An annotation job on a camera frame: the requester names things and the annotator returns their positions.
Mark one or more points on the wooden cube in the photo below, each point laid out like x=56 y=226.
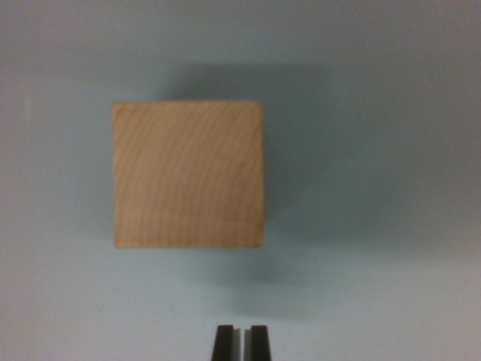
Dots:
x=188 y=173

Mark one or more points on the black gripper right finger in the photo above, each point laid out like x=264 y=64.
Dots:
x=260 y=346

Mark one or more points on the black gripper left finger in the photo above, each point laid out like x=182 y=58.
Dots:
x=224 y=346

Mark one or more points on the white plastic tray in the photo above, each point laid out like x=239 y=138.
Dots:
x=376 y=150

